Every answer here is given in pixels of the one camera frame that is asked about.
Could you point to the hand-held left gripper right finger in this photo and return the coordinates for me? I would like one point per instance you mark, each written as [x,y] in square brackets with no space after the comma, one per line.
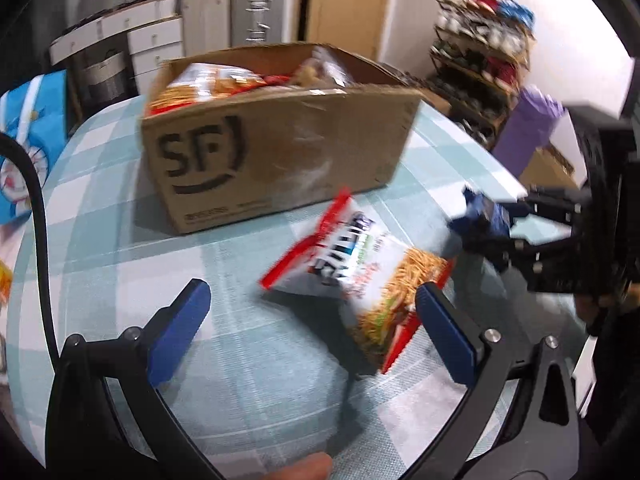
[445,330]

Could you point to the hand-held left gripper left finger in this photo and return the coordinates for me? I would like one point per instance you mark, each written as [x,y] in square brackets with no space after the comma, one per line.
[182,330]

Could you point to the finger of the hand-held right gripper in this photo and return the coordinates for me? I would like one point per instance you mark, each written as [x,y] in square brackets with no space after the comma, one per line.
[545,267]
[555,205]

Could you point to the blue snack packet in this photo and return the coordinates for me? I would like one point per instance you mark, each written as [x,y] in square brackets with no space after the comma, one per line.
[485,220]

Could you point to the white red stick snack packet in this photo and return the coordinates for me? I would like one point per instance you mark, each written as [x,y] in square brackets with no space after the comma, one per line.
[360,280]

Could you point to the cardboard box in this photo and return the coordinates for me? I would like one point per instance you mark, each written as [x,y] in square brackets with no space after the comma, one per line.
[300,150]

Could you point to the person's right forearm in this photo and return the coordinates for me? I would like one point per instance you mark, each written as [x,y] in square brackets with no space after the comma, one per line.
[615,400]

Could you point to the person's right hand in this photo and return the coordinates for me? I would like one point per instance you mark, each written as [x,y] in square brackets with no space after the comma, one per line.
[590,307]

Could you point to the person's left hand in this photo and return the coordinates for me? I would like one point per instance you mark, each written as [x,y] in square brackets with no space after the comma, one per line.
[300,467]

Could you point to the brown floor carton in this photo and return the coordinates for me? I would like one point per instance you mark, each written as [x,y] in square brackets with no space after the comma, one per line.
[547,170]

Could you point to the purple bag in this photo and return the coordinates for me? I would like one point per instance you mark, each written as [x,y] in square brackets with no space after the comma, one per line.
[525,130]

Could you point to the wooden shoe rack with shoes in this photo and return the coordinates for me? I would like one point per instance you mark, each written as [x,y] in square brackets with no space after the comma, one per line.
[510,75]

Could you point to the rows of shoes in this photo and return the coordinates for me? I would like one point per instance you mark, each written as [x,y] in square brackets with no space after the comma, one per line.
[475,50]

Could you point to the yellow box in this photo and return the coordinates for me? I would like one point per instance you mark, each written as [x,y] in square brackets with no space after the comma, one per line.
[4,282]

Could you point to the blue cartoon gift bag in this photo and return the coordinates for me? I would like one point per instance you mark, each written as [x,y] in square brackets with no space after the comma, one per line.
[25,160]

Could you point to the orange stick snack packet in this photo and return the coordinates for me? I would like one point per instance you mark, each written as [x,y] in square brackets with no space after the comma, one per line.
[205,85]

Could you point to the grey laundry basket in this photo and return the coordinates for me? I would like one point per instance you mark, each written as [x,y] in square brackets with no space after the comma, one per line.
[107,77]

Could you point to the small red snack packet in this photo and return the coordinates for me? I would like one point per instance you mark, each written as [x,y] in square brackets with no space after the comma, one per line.
[280,80]

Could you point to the brown silver snack packet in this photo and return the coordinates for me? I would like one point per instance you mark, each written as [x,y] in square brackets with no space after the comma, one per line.
[320,70]

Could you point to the wooden door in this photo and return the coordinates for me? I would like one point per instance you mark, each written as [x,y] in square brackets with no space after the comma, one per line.
[350,0]

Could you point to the white drawer cabinet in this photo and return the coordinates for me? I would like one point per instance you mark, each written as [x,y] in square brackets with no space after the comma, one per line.
[150,40]

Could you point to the beige suitcase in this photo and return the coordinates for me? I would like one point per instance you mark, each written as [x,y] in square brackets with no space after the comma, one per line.
[206,20]

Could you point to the silver suitcase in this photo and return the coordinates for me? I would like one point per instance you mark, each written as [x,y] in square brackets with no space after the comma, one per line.
[257,12]

